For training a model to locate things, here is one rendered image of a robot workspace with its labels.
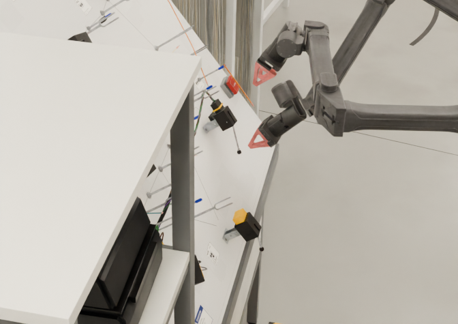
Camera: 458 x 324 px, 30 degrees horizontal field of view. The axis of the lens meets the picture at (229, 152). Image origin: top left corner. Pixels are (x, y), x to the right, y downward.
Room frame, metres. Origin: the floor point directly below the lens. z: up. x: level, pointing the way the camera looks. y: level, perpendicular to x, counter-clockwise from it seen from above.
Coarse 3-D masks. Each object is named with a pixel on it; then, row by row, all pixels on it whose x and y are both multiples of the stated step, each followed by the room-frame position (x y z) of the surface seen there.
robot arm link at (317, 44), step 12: (324, 24) 2.15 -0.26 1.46; (312, 36) 2.07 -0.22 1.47; (324, 36) 2.07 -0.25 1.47; (312, 48) 2.01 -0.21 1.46; (324, 48) 2.01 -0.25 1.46; (312, 60) 1.94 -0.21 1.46; (324, 60) 1.93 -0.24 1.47; (312, 72) 1.89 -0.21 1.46; (324, 72) 1.86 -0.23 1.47; (312, 84) 1.86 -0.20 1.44; (324, 84) 1.74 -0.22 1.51; (336, 84) 1.75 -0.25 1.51
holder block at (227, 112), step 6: (228, 108) 2.17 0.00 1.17; (216, 114) 2.15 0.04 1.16; (222, 114) 2.14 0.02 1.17; (228, 114) 2.15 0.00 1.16; (216, 120) 2.14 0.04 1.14; (222, 120) 2.14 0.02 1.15; (228, 120) 2.13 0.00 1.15; (234, 120) 2.15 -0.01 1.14; (222, 126) 2.13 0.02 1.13; (228, 126) 2.13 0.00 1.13
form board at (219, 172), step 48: (0, 0) 1.86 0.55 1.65; (48, 0) 2.01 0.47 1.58; (96, 0) 2.18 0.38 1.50; (144, 0) 2.38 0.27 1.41; (144, 48) 2.20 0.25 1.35; (192, 48) 2.41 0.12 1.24; (240, 96) 2.45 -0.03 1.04; (240, 144) 2.25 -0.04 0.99; (144, 192) 1.74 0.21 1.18; (240, 192) 2.06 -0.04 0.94; (240, 240) 1.89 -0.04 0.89
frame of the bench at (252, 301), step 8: (256, 264) 2.33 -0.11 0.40; (256, 272) 2.41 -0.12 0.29; (256, 280) 2.41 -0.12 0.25; (256, 288) 2.41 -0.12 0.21; (248, 296) 2.18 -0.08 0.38; (256, 296) 2.41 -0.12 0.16; (248, 304) 2.41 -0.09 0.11; (256, 304) 2.41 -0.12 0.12; (248, 312) 2.41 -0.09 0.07; (256, 312) 2.41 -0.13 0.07; (248, 320) 2.41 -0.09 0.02; (256, 320) 2.41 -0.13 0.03
